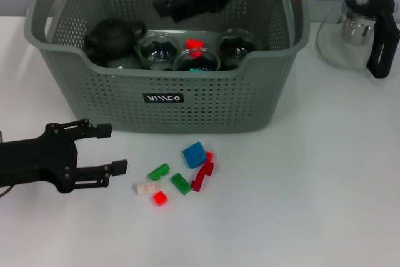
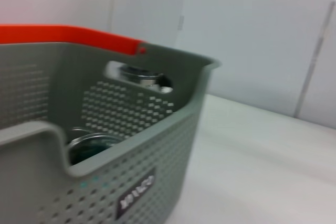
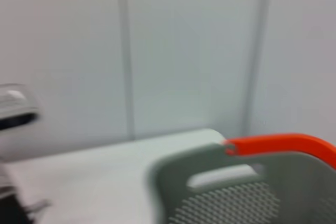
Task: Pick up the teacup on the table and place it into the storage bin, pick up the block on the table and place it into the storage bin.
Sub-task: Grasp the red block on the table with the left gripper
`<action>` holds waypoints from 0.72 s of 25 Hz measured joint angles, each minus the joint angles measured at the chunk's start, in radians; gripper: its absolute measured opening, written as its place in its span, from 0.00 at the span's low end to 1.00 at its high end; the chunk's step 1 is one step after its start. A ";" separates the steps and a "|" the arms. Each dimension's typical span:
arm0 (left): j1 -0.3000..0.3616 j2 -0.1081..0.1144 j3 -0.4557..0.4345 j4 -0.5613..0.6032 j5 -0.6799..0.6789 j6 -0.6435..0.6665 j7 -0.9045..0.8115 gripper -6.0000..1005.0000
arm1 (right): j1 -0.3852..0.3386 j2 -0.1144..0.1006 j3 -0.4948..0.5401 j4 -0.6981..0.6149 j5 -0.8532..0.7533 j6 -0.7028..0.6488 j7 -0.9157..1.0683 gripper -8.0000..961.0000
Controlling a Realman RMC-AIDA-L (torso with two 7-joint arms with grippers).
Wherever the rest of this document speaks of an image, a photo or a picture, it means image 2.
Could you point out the glass teacup black sleeve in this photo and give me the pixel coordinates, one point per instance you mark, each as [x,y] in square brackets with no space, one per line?
[89,148]

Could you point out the grey perforated storage bin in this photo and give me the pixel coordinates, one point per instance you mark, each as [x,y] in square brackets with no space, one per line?
[157,155]

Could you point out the glass pitcher black lid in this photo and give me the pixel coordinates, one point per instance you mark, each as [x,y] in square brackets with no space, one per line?
[141,77]

